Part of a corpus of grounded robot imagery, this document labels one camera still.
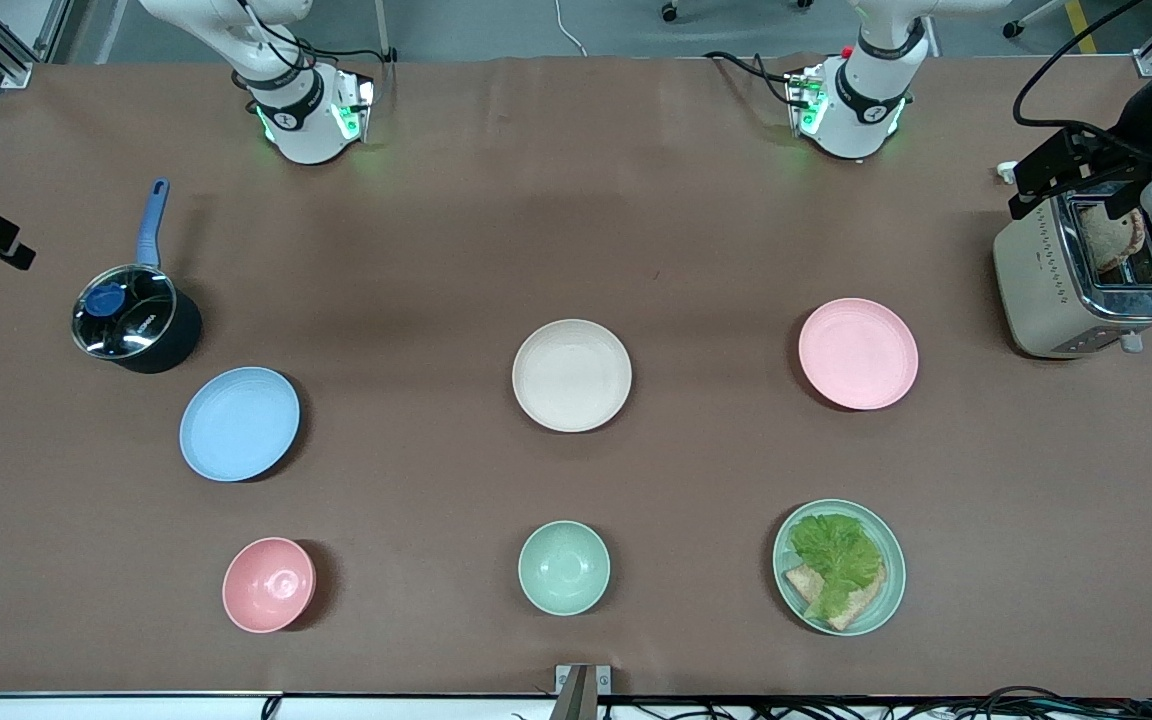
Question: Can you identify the beige chrome toaster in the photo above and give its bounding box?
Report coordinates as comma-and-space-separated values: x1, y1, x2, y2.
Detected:
993, 185, 1152, 359

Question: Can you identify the blue plate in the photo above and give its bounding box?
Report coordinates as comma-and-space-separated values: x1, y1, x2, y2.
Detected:
179, 366, 302, 483

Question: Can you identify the pink plate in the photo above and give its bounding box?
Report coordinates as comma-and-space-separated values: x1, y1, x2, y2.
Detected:
798, 297, 920, 411

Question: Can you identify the beige plate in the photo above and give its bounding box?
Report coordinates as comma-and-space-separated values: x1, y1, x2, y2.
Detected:
511, 319, 634, 434

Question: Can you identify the pink bowl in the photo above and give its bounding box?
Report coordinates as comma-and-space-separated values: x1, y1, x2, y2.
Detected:
222, 537, 317, 634

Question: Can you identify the black cable bundle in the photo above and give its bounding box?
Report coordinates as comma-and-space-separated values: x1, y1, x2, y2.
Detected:
626, 684, 1152, 720

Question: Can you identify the white floor cable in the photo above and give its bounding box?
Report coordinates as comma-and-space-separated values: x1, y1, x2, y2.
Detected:
553, 0, 589, 58

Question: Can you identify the green lettuce leaf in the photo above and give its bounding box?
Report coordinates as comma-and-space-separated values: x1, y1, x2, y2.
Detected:
788, 513, 884, 621

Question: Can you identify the black base cable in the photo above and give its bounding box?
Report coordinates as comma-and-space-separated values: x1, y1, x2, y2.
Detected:
703, 50, 809, 109
231, 0, 397, 91

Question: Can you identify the green bowl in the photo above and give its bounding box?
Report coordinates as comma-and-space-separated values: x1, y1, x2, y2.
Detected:
518, 520, 612, 616

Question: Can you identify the glass lid blue knob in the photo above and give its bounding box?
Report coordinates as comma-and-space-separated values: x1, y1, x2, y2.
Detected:
72, 264, 179, 360

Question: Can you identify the black saucepan blue handle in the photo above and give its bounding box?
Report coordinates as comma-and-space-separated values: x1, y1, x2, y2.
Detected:
72, 178, 204, 375

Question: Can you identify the toast slice in toaster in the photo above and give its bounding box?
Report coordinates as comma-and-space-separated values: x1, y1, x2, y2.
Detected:
1079, 205, 1148, 273

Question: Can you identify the brown bread slice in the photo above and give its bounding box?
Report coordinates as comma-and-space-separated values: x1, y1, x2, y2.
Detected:
784, 562, 887, 632

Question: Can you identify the green plate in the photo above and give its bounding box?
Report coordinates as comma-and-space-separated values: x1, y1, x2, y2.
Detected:
773, 499, 907, 637

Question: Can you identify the grey metal bracket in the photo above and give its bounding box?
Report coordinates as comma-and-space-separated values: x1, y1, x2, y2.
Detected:
554, 664, 612, 720

